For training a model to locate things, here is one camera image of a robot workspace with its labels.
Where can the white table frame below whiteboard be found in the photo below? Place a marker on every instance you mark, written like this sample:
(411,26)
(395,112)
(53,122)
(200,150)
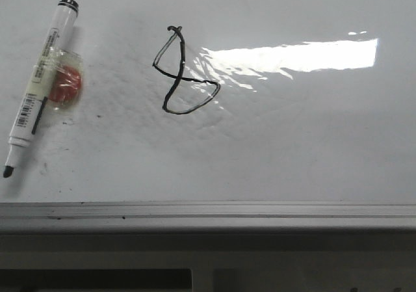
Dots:
(208,261)

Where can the white whiteboard with aluminium frame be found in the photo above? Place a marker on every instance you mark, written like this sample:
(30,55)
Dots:
(219,115)

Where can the red round magnet with tape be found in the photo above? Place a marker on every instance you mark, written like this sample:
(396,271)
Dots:
(67,85)

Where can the white black whiteboard marker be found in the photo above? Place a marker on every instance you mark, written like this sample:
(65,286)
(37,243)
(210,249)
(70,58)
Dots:
(39,86)

